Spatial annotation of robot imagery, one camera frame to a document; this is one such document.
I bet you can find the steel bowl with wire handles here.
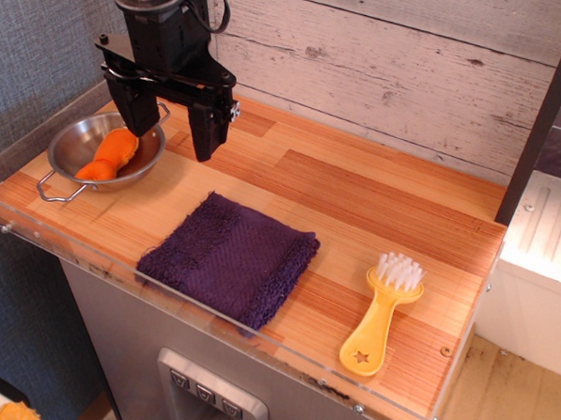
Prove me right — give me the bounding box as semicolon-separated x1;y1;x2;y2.
37;102;171;203

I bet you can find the silver dispenser panel with buttons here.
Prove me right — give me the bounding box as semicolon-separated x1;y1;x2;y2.
158;348;269;420

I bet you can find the dark right shelf post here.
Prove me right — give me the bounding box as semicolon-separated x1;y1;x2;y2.
494;57;561;226

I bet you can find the orange plush toy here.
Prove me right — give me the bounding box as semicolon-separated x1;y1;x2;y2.
75;128;139;181

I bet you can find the yellow brush with white bristles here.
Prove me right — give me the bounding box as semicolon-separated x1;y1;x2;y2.
338;252;425;377

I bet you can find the purple cloth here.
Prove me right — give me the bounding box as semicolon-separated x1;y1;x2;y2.
136;193;320;337

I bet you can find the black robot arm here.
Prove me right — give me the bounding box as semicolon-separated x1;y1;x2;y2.
95;0;240;162

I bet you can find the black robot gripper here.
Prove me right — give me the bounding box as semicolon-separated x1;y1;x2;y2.
95;0;237;162

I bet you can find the clear acrylic counter guard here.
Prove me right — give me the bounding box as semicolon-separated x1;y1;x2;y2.
0;198;485;420

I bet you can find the orange object at bottom left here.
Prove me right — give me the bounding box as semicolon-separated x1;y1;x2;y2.
0;401;41;420

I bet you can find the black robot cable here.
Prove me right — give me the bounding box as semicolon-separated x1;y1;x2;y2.
179;0;233;35

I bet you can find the white toy sink drainboard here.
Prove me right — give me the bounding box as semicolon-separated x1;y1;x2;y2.
500;171;561;283

